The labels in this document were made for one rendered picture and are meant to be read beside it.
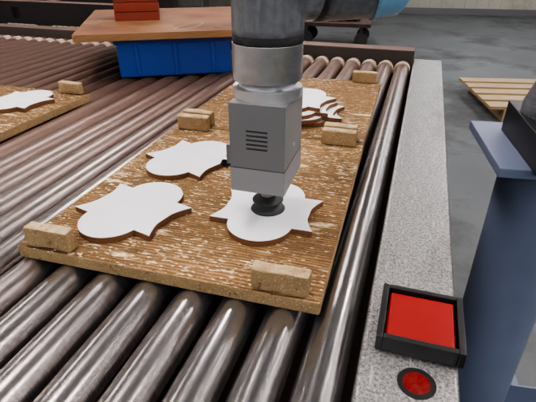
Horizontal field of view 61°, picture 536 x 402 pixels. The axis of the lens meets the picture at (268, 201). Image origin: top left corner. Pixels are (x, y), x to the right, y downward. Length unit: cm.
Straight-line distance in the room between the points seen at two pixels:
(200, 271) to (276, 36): 25
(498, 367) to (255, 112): 104
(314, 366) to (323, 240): 17
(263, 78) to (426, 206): 32
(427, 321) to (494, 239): 70
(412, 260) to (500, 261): 61
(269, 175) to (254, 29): 15
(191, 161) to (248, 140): 23
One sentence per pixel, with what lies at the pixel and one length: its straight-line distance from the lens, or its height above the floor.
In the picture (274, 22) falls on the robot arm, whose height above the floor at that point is 117.
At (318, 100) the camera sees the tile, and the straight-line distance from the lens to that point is 91.
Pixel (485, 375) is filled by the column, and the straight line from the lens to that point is 137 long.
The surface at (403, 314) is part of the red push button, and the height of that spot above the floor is 93.
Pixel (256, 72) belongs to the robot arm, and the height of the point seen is 112.
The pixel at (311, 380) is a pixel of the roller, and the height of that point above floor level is 92.
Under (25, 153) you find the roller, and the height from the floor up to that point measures 92.
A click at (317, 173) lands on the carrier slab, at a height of 94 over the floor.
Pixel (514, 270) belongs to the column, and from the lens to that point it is 116.
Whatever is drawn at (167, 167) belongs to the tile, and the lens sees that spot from 70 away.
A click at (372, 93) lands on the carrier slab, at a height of 94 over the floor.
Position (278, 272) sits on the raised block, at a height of 96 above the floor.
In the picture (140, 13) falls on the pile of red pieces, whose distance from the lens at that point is 147.
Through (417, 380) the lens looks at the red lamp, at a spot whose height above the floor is 92.
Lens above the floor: 124
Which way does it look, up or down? 30 degrees down
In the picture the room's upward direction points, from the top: straight up
